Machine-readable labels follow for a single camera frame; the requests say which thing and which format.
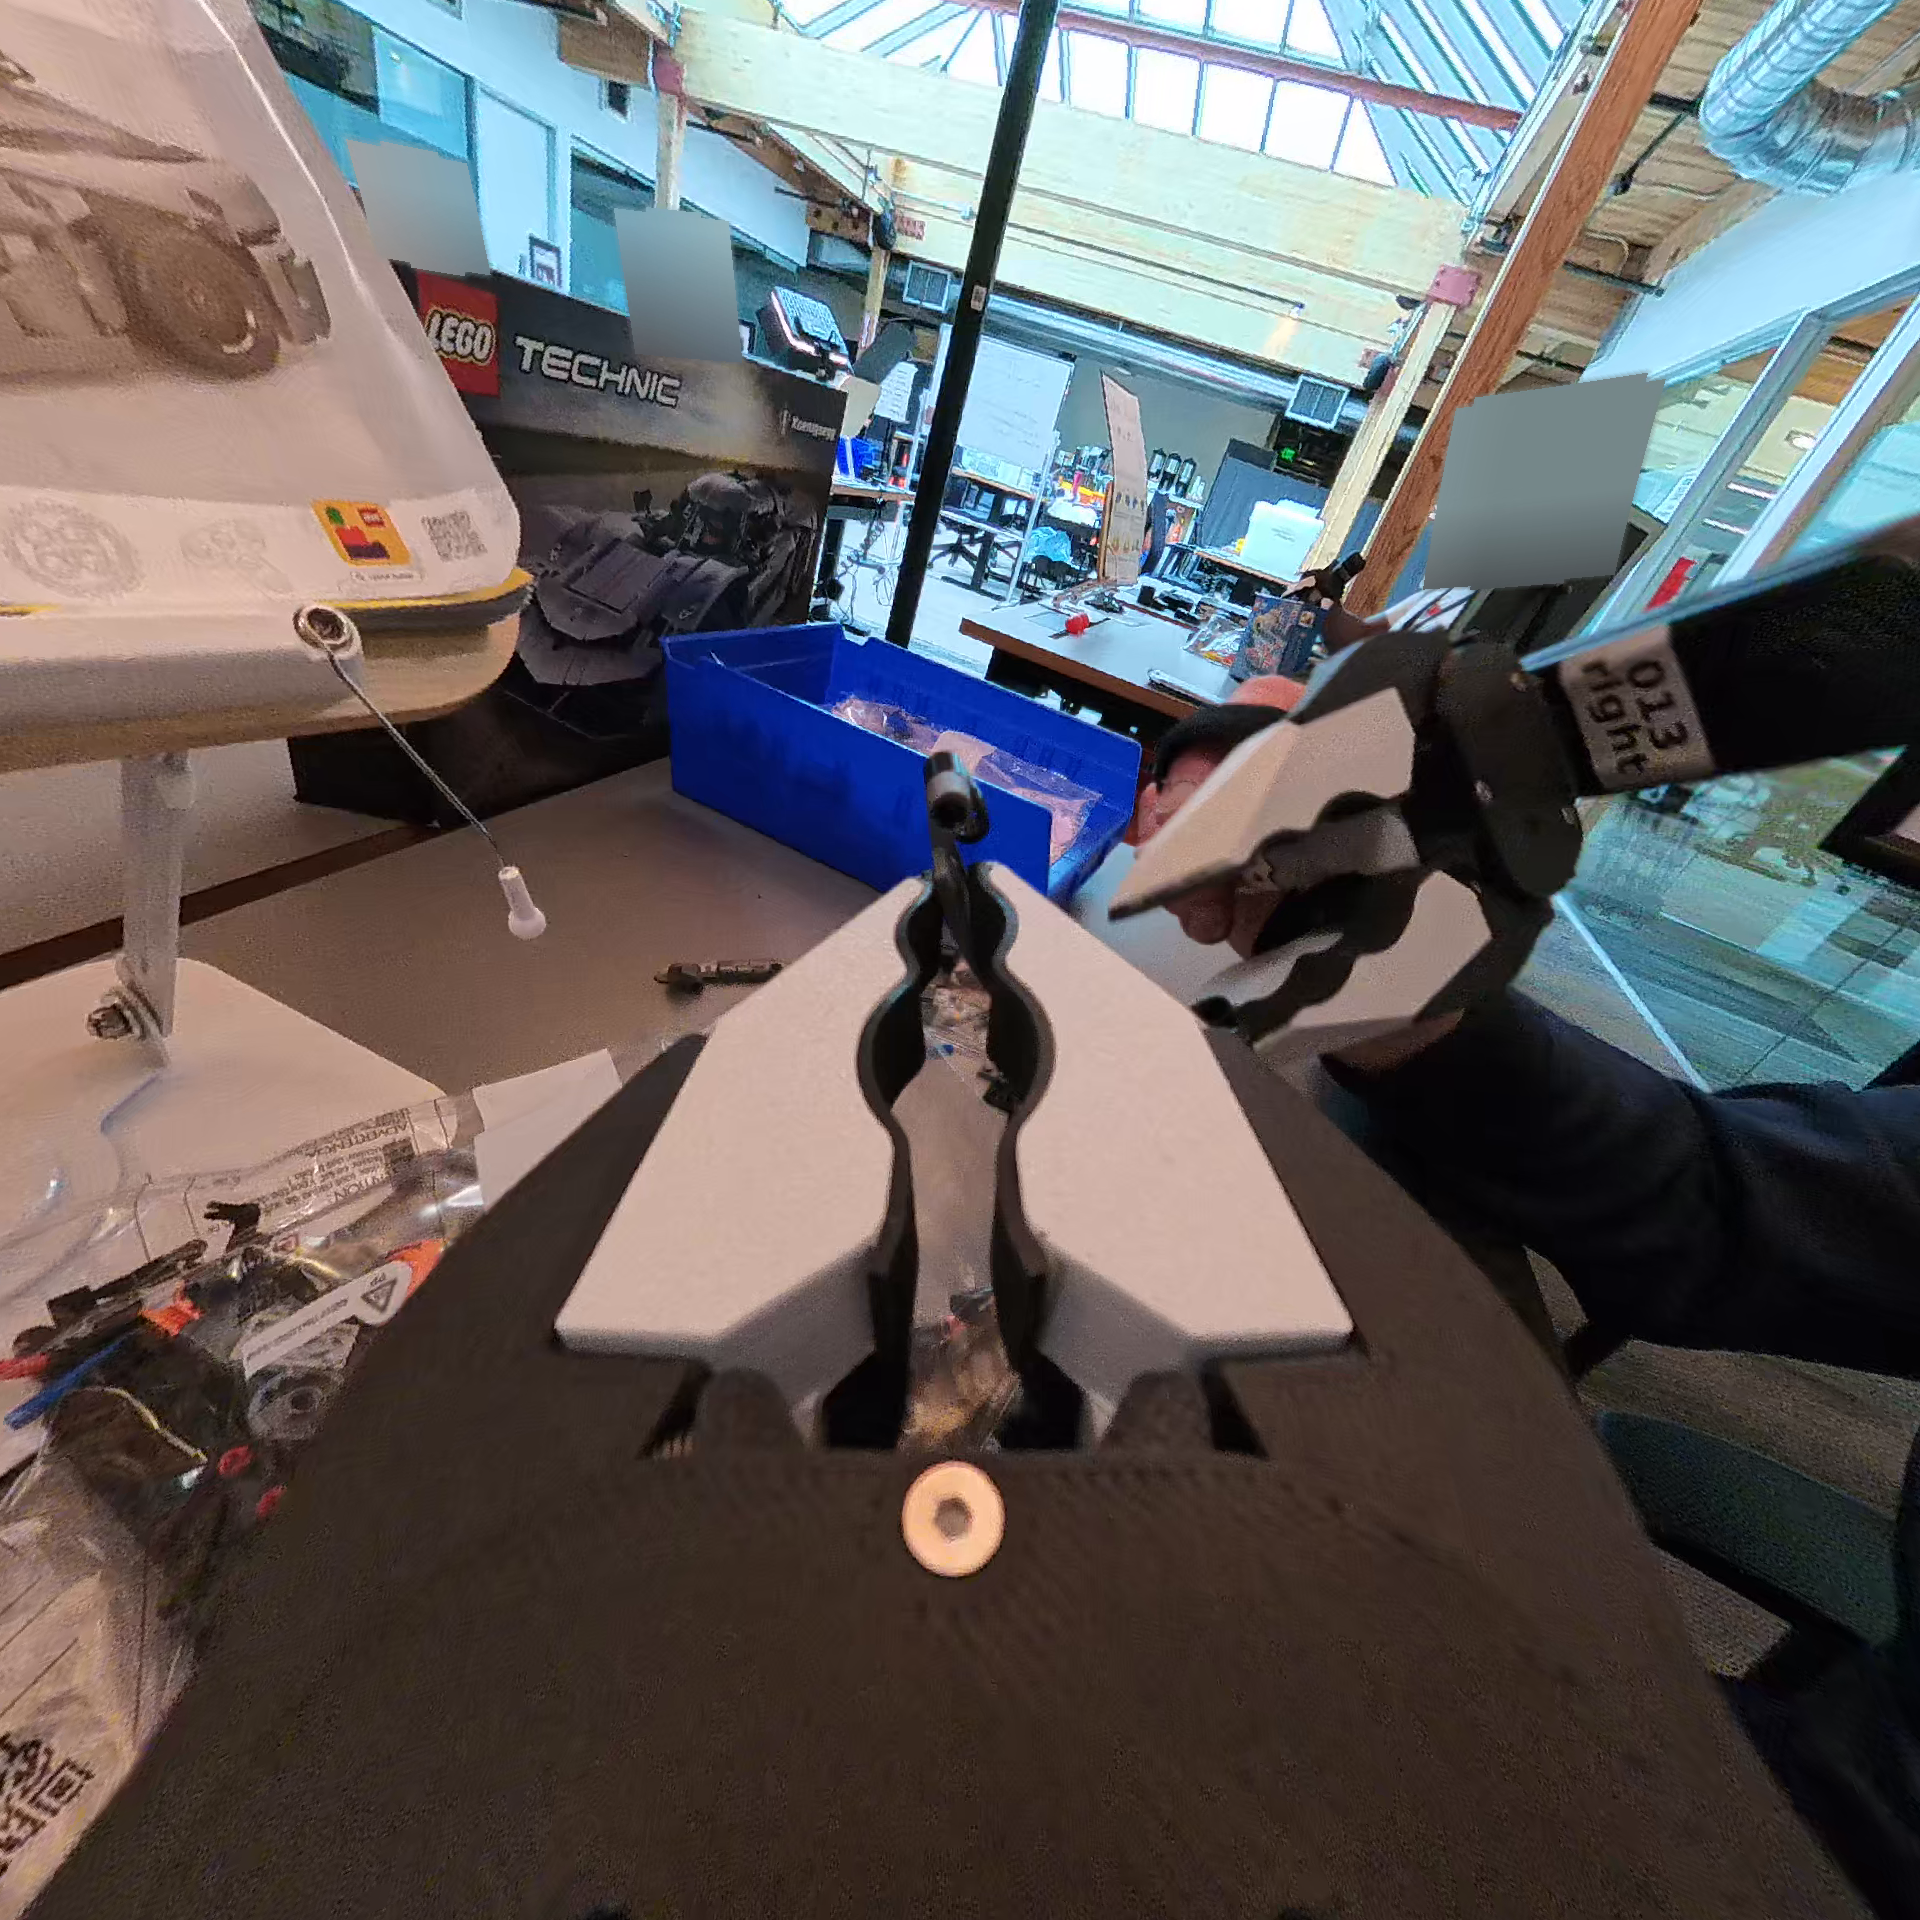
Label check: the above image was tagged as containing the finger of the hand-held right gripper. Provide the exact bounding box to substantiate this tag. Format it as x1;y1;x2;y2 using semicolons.
1106;698;1424;924
1190;862;1501;1051

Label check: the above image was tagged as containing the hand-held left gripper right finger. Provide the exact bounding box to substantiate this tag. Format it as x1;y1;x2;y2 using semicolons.
970;862;1354;1425

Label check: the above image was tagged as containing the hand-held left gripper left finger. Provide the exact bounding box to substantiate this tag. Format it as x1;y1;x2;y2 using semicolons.
550;878;943;1425

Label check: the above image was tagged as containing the person's right forearm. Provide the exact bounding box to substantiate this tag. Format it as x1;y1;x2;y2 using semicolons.
1319;982;1920;1384

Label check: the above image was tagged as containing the black lego set box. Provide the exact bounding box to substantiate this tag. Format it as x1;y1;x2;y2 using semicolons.
285;262;847;829

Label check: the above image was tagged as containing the clear bag of lego pieces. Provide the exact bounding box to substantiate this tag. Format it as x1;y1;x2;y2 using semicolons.
0;1499;212;1914

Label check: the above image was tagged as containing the lego instruction booklet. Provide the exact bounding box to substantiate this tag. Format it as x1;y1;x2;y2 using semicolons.
0;0;534;640

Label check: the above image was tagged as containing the person's right hand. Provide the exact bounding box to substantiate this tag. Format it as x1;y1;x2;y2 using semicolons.
1125;674;1309;953

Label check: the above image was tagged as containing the wooden table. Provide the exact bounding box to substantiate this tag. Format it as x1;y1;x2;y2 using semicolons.
960;592;1353;723

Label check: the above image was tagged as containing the clear bag in bin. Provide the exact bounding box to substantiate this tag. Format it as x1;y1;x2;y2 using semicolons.
832;690;1120;865

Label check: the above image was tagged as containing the cardboard sign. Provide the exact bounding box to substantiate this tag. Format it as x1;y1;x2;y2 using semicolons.
1098;376;1151;588

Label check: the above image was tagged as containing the clear bag with warning print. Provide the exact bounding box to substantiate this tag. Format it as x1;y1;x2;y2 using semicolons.
119;1088;495;1216

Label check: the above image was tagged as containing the blue plastic bin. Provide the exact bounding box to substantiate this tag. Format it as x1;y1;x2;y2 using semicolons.
662;619;1144;905

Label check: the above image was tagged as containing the whiteboard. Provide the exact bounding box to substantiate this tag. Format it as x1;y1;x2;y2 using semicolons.
960;344;1077;483

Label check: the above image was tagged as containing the black metal pole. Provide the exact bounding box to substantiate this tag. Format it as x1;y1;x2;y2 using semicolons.
884;0;1060;649

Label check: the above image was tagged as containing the clear bag of dark parts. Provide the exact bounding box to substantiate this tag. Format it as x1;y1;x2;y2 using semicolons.
0;1201;453;1652

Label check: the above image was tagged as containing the teal chair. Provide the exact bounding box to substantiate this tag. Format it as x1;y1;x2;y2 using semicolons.
1590;1410;1912;1652

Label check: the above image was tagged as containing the studio light panel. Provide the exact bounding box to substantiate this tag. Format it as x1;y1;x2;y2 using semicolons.
756;286;857;377

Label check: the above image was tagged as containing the skylight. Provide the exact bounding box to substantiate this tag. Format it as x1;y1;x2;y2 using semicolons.
778;0;1593;189

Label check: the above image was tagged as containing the person's dark blue shirt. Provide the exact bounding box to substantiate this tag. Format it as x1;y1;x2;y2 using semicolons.
1709;1634;1920;1920

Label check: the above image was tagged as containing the wooden support post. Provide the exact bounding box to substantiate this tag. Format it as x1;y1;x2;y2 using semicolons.
1341;0;1705;617

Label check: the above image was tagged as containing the metal page holder wire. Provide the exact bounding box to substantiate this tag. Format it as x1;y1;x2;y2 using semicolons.
292;600;550;946

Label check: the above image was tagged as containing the silver ventilation duct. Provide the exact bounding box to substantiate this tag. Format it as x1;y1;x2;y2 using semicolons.
1696;0;1920;197

